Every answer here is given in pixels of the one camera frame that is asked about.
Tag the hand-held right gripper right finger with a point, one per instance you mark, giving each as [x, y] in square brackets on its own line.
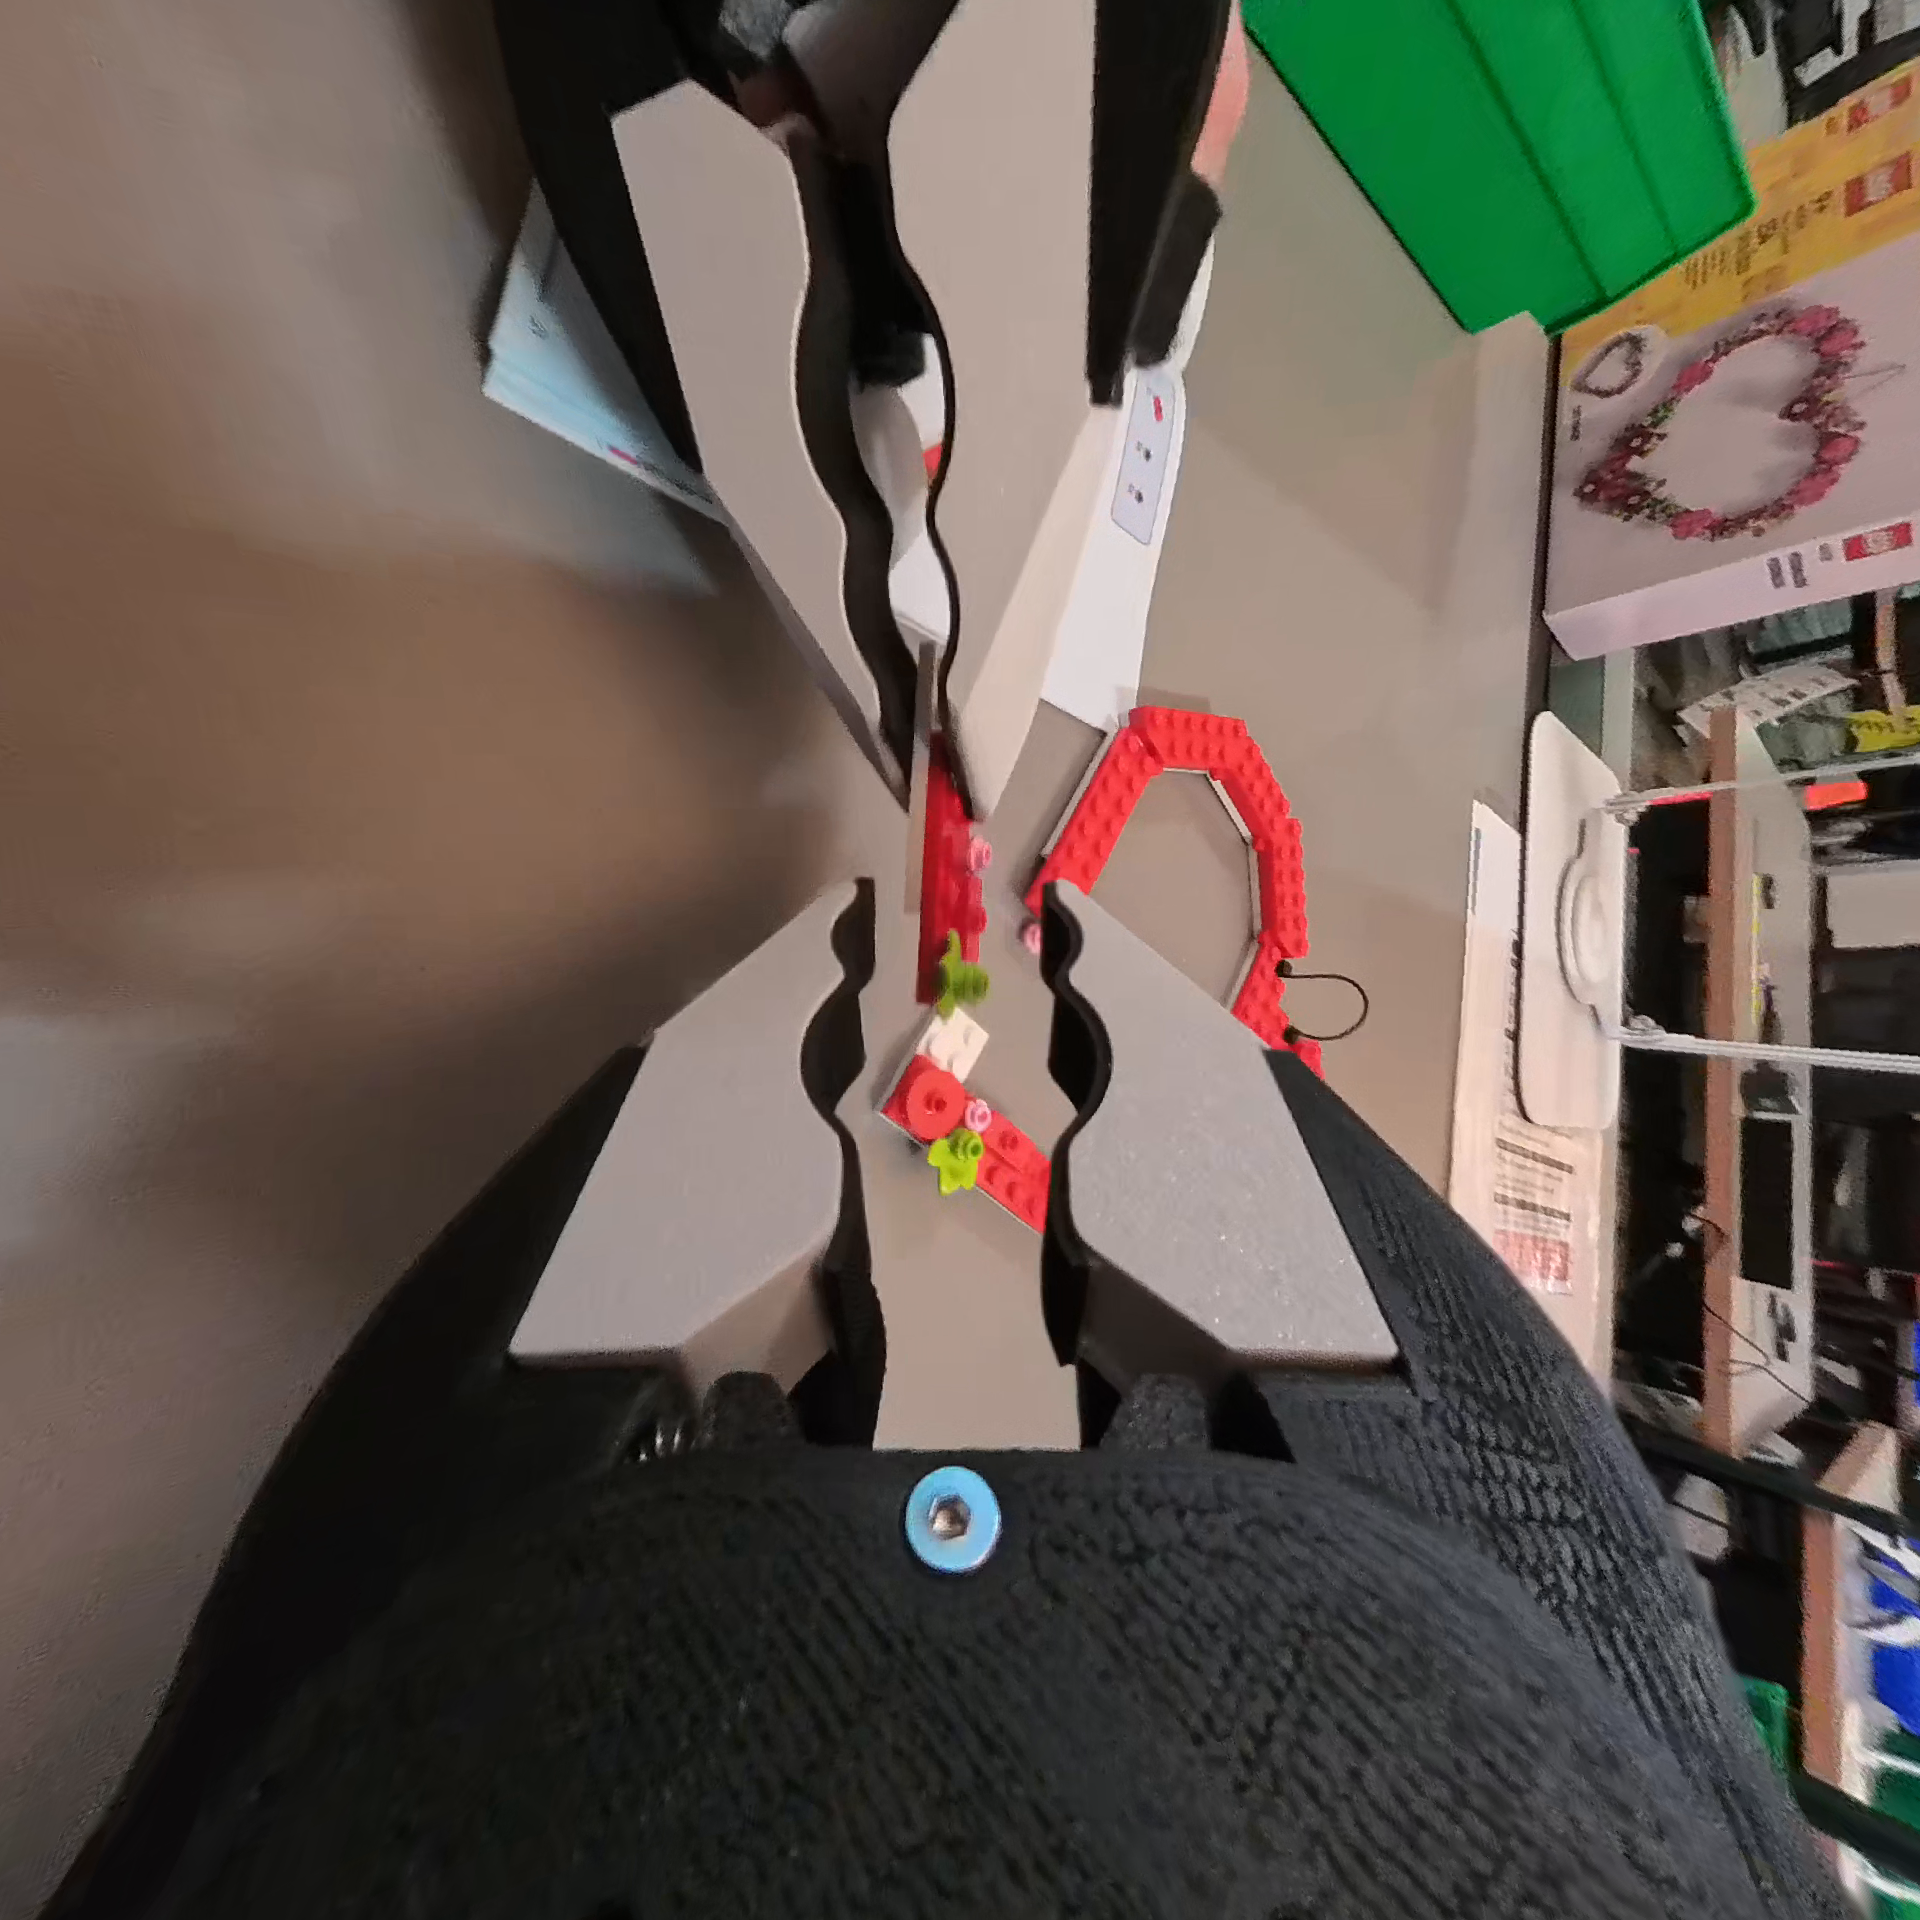
[1214, 1201]

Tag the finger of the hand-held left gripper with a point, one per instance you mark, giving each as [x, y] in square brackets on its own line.
[1014, 241]
[720, 301]

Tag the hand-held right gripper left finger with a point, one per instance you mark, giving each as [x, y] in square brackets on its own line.
[691, 1185]

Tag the red lego segment with flowers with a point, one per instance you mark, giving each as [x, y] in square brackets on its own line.
[944, 885]

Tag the lego box with heart wreath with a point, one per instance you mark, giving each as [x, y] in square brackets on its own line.
[1694, 580]

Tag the person's left hand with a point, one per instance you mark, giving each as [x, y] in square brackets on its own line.
[1231, 91]

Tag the white printed paper sheet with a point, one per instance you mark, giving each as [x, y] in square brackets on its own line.
[1485, 1185]

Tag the white instruction booklet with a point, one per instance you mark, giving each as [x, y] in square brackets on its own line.
[1102, 600]

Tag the green plastic bin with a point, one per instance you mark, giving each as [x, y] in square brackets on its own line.
[1500, 135]

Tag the thin metal rod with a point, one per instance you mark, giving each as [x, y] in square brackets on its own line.
[1769, 1048]
[1740, 788]

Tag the green crate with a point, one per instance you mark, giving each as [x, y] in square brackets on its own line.
[1768, 1734]

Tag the red lego heart frame half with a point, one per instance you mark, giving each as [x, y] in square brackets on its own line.
[1276, 855]

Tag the wooden shelf post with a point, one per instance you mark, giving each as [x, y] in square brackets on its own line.
[1724, 932]

